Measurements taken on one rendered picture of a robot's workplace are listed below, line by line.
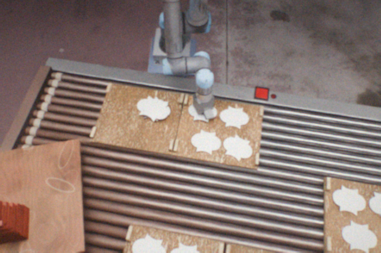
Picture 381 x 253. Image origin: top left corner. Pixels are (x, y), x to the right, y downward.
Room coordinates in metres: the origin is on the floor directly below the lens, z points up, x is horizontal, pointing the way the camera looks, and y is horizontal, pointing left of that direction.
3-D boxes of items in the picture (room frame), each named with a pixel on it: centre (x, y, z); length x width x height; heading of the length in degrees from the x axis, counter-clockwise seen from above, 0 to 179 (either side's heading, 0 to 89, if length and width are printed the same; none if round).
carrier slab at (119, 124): (0.94, 0.26, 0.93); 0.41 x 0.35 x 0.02; 81
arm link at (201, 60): (1.06, -0.04, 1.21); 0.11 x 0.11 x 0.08; 5
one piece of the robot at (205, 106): (0.94, -0.07, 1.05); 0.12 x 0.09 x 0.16; 26
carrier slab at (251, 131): (0.87, -0.15, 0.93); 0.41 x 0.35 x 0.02; 80
